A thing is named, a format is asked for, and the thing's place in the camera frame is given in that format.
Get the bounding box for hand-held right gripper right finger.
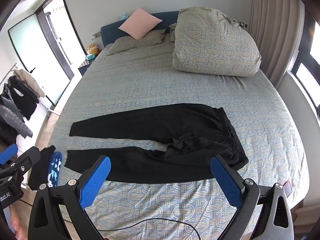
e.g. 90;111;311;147
210;155;294;240

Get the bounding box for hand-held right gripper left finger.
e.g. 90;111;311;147
29;155;112;240

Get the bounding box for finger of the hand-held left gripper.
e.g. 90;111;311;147
0;144;18;166
10;147;41;173

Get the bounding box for black pants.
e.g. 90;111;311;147
64;103;249;184

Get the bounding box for folded black cloth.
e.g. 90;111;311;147
28;146;57;191

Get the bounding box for grey puffer jacket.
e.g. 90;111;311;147
0;104;33;143

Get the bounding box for black hanging garment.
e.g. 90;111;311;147
1;76;40;120

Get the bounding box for beige hanging jacket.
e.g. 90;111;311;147
13;69;46;98

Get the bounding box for glass sliding door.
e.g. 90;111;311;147
7;0;85;107

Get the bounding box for dark nightstand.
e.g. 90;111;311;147
78;64;92;76

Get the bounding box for bed with patterned sheet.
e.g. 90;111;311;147
49;39;310;240

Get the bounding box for folded patterned duvet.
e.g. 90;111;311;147
172;7;262;77

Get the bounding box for dark framed window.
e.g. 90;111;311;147
290;20;320;122

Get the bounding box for patterned pillow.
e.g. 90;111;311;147
162;23;178;43
104;29;167;56

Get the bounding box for dark blue headboard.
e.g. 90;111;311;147
100;11;180;49

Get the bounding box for beige curtain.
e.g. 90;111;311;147
250;0;306;88

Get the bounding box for pink pillow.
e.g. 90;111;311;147
118;8;163;40

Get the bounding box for thin black cable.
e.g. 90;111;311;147
62;217;203;240

